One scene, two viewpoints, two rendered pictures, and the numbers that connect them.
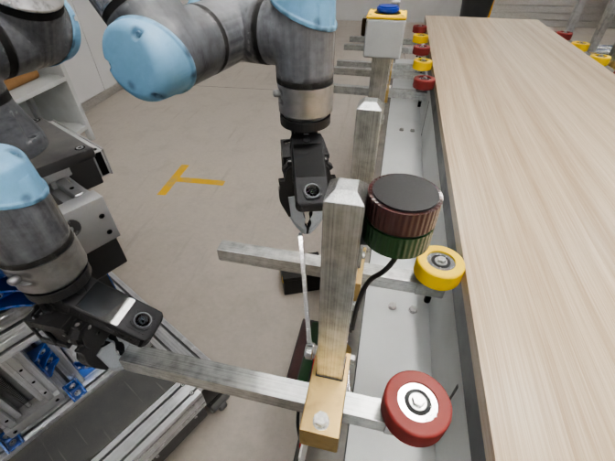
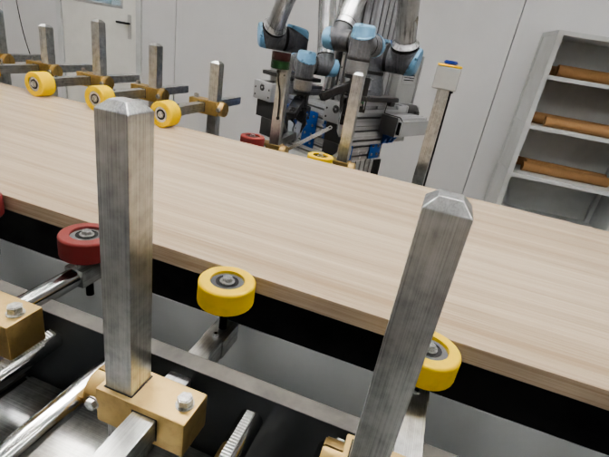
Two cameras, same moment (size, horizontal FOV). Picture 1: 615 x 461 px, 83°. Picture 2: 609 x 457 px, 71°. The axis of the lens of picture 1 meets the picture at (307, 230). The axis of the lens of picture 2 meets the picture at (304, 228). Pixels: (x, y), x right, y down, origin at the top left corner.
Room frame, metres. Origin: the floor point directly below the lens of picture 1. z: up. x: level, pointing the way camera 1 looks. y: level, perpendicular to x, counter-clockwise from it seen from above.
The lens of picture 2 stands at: (0.45, -1.52, 1.23)
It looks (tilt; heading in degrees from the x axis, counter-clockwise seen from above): 24 degrees down; 92
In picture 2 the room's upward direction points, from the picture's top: 10 degrees clockwise
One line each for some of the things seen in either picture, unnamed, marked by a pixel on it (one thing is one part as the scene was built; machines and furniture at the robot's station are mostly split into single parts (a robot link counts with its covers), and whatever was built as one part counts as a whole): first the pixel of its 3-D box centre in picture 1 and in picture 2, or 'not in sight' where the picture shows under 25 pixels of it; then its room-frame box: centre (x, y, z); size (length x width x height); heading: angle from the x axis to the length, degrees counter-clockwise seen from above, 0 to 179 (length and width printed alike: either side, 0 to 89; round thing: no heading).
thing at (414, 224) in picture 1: (403, 203); (281, 55); (0.24, -0.08, 1.16); 0.06 x 0.06 x 0.02
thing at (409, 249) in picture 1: (397, 226); (280, 64); (0.24, -0.08, 1.14); 0.06 x 0.06 x 0.02
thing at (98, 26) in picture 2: not in sight; (100, 87); (-0.49, 0.13, 0.93); 0.03 x 0.03 x 0.48; 77
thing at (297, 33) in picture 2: not in sight; (295, 39); (0.16, 0.85, 1.21); 0.13 x 0.12 x 0.14; 26
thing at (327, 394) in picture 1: (329, 390); (268, 149); (0.22, -0.03, 0.85); 0.13 x 0.06 x 0.05; 167
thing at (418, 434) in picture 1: (409, 418); (251, 150); (0.18, -0.13, 0.85); 0.08 x 0.08 x 0.11
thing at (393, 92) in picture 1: (371, 91); not in sight; (1.44, -0.26, 0.84); 0.43 x 0.03 x 0.04; 77
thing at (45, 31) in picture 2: not in sight; (51, 88); (-0.73, 0.19, 0.87); 0.03 x 0.03 x 0.48; 77
